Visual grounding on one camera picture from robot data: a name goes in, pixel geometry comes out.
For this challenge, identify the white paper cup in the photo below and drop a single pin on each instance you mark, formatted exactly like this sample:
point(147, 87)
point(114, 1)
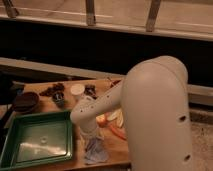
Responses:
point(77, 90)

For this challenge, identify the light blue towel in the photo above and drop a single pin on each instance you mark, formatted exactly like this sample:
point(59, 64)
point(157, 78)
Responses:
point(95, 152)

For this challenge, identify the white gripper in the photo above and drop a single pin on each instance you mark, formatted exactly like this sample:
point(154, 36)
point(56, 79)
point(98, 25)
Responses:
point(95, 133)

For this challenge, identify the dark object at left edge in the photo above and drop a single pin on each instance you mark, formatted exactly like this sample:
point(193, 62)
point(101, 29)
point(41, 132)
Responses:
point(17, 88)

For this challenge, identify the black handled peeler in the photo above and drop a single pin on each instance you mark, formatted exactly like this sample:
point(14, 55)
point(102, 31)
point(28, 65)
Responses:
point(90, 91)

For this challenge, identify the green plastic tray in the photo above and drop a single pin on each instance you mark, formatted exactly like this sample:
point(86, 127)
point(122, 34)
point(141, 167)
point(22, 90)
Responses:
point(37, 139)

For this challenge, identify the orange bowl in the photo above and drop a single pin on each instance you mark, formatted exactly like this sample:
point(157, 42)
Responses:
point(113, 83)

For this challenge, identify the small blue black cup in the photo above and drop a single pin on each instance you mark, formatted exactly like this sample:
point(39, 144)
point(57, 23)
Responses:
point(58, 99)

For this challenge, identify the dark brown bowl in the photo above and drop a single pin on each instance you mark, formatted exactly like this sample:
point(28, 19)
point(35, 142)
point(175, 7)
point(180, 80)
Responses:
point(26, 102)

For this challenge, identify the yellow apple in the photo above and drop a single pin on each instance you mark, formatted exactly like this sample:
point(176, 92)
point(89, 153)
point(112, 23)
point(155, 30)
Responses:
point(101, 120)

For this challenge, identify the orange carrot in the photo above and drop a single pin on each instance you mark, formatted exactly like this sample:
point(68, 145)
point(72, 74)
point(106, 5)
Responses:
point(117, 133)

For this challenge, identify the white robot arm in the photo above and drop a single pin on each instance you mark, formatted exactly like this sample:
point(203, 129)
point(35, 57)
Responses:
point(154, 101)

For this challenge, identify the wooden board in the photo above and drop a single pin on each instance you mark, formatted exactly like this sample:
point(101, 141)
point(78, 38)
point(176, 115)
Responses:
point(116, 148)

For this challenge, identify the dark grapes bunch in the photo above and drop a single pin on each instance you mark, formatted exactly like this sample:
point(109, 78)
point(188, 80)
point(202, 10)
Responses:
point(53, 89)

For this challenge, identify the banana peel slices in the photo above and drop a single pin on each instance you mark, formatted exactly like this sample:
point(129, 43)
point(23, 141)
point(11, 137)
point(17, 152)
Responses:
point(117, 116)

